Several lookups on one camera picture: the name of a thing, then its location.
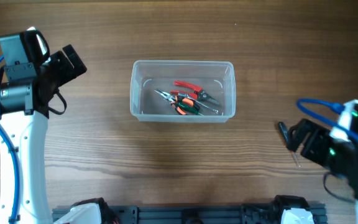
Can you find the silver wrench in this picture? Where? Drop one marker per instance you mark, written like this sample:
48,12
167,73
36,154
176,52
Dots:
200,103

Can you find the green handled screwdriver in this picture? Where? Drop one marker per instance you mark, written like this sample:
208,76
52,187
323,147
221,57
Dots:
192,109

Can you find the black red screwdriver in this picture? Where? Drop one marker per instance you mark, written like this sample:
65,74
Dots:
284,132

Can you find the red handled wire cutters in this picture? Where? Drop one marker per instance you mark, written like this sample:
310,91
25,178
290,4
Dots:
195,92

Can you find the clear plastic container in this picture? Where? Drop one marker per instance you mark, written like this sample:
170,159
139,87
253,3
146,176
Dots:
215,77

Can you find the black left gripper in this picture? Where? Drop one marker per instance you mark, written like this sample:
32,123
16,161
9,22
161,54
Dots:
68,71

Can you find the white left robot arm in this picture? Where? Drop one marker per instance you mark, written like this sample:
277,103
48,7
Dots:
30,77

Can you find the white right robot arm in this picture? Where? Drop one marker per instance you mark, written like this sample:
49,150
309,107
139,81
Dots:
326,115

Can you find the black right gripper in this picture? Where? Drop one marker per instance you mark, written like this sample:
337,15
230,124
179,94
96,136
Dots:
312,150

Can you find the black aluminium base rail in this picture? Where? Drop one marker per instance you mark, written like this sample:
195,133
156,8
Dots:
248,213

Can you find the orange black needle-nose pliers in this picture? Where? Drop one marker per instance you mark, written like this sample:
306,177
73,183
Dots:
174,101

